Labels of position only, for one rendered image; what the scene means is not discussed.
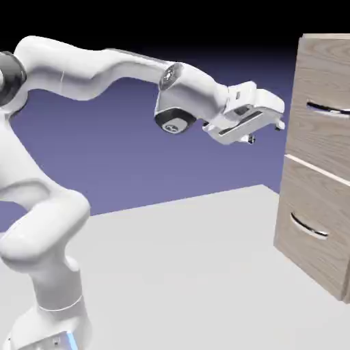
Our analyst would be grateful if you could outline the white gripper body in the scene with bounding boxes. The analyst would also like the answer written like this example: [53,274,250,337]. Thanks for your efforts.
[202,89,286,146]

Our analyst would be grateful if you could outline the light wood cabinet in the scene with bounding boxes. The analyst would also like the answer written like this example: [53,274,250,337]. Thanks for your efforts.
[273,33,350,305]

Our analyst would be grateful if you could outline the drawer front with straight handle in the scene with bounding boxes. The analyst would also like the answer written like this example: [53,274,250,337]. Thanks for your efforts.
[285,37,350,182]

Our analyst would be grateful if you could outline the straight silver drawer handle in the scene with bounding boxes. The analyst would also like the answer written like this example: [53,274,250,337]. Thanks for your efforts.
[306,100,350,116]

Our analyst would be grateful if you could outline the drawer front with curved handle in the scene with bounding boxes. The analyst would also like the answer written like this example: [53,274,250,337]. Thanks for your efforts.
[273,154,350,302]

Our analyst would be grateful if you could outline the curved silver drawer handle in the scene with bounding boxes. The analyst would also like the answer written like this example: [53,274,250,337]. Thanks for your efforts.
[289,212,329,241]

